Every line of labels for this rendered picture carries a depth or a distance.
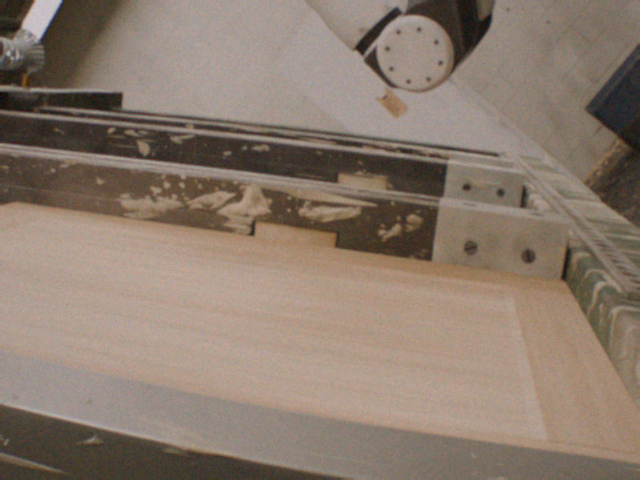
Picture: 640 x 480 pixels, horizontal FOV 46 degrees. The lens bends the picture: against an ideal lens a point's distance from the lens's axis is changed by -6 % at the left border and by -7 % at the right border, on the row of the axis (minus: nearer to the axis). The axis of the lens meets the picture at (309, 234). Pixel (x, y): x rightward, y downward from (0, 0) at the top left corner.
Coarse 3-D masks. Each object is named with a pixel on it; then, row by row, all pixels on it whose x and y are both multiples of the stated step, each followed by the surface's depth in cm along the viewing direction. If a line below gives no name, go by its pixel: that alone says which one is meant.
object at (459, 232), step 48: (0, 144) 85; (0, 192) 81; (48, 192) 80; (96, 192) 79; (144, 192) 78; (192, 192) 77; (240, 192) 76; (288, 192) 75; (336, 192) 74; (384, 192) 77; (384, 240) 74; (432, 240) 73; (480, 240) 72; (528, 240) 71
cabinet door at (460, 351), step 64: (0, 256) 59; (64, 256) 61; (128, 256) 64; (192, 256) 66; (256, 256) 69; (320, 256) 70; (384, 256) 73; (0, 320) 44; (64, 320) 46; (128, 320) 48; (192, 320) 49; (256, 320) 51; (320, 320) 52; (384, 320) 54; (448, 320) 55; (512, 320) 57; (576, 320) 57; (192, 384) 38; (256, 384) 40; (320, 384) 41; (384, 384) 42; (448, 384) 43; (512, 384) 43; (576, 384) 43; (576, 448) 35
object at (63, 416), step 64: (0, 384) 30; (64, 384) 31; (128, 384) 32; (0, 448) 29; (64, 448) 28; (128, 448) 27; (192, 448) 27; (256, 448) 27; (320, 448) 28; (384, 448) 29; (448, 448) 29; (512, 448) 29
